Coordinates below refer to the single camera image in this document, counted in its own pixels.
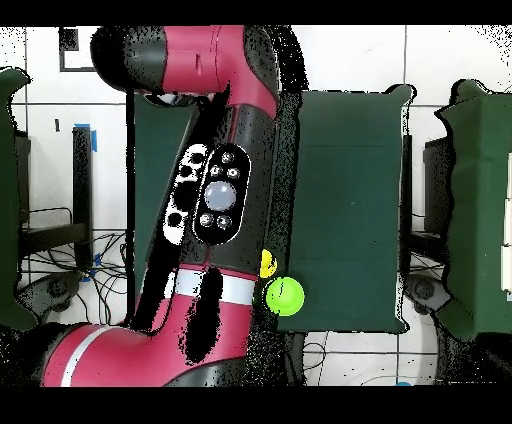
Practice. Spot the small green plastic bowl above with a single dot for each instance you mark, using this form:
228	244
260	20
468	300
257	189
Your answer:
288	298

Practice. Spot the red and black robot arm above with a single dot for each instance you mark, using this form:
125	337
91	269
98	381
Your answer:
200	60

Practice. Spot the yellow plastic cup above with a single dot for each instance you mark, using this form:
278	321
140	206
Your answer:
266	266

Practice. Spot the dark green tablecloth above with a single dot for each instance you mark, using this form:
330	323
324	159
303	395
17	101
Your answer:
348	200

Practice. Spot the black metal stand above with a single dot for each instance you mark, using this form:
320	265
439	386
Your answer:
82	180
407	180

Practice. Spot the blue tape strip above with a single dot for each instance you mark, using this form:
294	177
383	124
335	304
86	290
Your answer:
94	142

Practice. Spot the black chair base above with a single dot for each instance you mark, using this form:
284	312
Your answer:
52	288

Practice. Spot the green cloth side table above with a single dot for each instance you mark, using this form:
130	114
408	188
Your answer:
480	200
8	200

